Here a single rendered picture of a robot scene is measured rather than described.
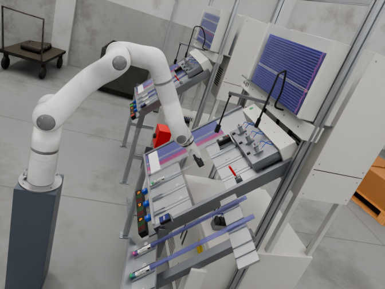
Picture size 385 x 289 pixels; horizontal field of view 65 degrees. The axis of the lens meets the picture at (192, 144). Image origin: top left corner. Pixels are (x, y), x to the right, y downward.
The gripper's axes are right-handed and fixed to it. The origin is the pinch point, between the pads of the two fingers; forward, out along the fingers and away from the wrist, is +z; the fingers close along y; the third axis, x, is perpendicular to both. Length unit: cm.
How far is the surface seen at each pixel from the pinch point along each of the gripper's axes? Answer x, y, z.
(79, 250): 104, 13, 29
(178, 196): 15.5, -18.8, -0.4
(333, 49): -70, -28, -38
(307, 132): -50, -32, -11
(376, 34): -389, 467, 239
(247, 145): -26.6, -11.5, -3.9
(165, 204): 22.9, -20.4, -0.8
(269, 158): -32.3, -25.6, -2.2
